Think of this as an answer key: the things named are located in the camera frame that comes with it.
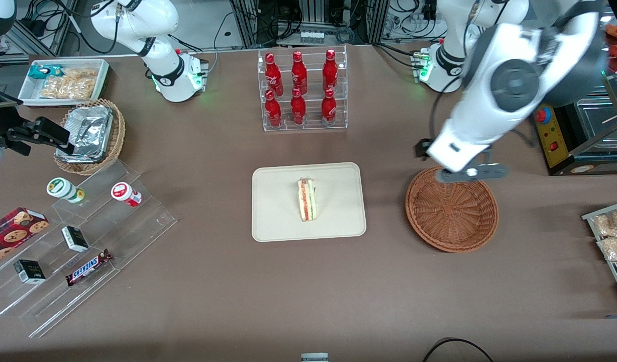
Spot silver foil packets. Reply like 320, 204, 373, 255
55, 105, 114, 163

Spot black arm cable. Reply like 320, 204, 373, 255
414, 88, 458, 160

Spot red cola bottle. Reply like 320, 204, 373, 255
290, 87, 307, 125
322, 49, 339, 92
265, 89, 283, 128
321, 88, 338, 126
265, 52, 284, 96
291, 50, 308, 94

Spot yellow emergency stop box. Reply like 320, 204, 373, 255
532, 103, 576, 175

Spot red lidded white jar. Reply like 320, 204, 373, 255
111, 182, 142, 208

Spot clear bag of chips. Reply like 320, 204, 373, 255
62, 68, 99, 84
40, 78, 96, 100

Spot green lidded sunflower jar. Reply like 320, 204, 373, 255
47, 177, 85, 204

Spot black yellow appliance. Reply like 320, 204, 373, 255
550, 70, 617, 176

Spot clear bag of crackers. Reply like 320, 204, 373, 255
597, 236, 617, 262
591, 209, 617, 237

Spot Snickers chocolate bar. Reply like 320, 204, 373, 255
66, 249, 113, 287

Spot green snack packet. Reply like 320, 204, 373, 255
28, 64, 64, 80

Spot white rectangular snack tray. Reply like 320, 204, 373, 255
18, 58, 110, 107

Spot light wicker basket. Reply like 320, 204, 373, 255
54, 99, 126, 176

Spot red plaid cookie box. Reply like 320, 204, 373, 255
0, 207, 50, 267

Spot black box with white label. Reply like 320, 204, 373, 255
61, 226, 89, 253

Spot black floor cable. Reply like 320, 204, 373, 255
422, 338, 495, 362

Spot beige rectangular tray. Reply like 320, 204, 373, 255
252, 162, 367, 243

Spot black box with barcode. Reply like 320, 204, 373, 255
14, 259, 46, 285

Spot brown wicker basket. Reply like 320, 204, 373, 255
405, 166, 499, 253

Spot clear acrylic bottle rack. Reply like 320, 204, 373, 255
257, 45, 348, 132

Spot triangular layered sandwich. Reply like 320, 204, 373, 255
297, 177, 320, 222

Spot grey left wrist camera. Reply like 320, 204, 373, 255
436, 163, 508, 183

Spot clear acrylic stepped shelf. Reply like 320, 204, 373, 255
0, 160, 178, 338

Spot grey metal snack tray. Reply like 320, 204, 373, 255
582, 200, 617, 308

